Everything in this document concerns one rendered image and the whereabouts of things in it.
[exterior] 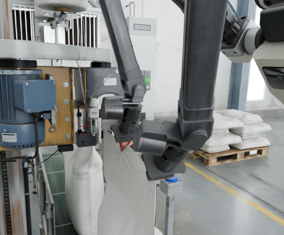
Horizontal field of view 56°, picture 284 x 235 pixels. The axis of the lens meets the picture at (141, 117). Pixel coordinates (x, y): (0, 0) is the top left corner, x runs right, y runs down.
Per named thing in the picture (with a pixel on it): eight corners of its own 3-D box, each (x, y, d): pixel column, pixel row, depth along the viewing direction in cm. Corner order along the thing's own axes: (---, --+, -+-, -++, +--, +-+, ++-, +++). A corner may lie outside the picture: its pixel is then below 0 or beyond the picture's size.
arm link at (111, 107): (145, 85, 80) (135, 80, 88) (108, 83, 76) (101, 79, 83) (142, 122, 83) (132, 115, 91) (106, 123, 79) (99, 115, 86)
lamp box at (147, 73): (150, 90, 119) (150, 70, 118) (141, 91, 117) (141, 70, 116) (143, 89, 126) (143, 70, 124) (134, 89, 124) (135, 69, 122)
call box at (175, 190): (182, 193, 121) (183, 181, 120) (167, 196, 118) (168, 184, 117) (173, 186, 128) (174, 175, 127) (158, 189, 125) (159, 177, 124)
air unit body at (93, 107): (101, 136, 108) (101, 98, 105) (90, 137, 106) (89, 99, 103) (98, 134, 112) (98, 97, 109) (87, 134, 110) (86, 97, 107)
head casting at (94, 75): (140, 129, 121) (142, 63, 115) (86, 134, 111) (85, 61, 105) (118, 116, 148) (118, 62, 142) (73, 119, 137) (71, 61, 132)
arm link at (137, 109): (145, 107, 83) (140, 97, 87) (124, 107, 80) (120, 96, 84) (140, 124, 87) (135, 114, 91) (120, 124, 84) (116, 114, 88)
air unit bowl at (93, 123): (98, 134, 107) (98, 119, 106) (91, 134, 106) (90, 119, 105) (96, 132, 110) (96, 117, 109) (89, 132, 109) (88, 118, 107)
